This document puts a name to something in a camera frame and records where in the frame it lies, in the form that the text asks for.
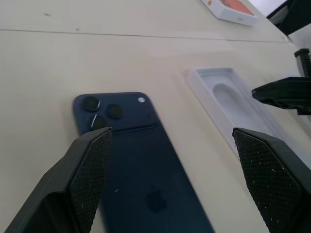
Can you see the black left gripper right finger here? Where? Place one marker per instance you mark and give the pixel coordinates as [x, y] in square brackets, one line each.
[274, 179]

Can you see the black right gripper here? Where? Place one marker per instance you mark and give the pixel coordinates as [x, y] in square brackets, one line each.
[303, 63]

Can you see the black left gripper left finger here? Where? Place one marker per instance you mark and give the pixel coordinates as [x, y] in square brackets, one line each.
[73, 179]

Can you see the dark blue smartphone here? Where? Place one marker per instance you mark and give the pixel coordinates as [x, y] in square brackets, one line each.
[145, 157]

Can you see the white phone box tray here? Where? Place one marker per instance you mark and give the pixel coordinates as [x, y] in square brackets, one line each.
[218, 97]

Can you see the white box lid orange print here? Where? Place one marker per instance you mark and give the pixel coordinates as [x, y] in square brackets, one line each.
[233, 14]

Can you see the black office chair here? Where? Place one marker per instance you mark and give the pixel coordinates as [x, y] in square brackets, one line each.
[291, 17]

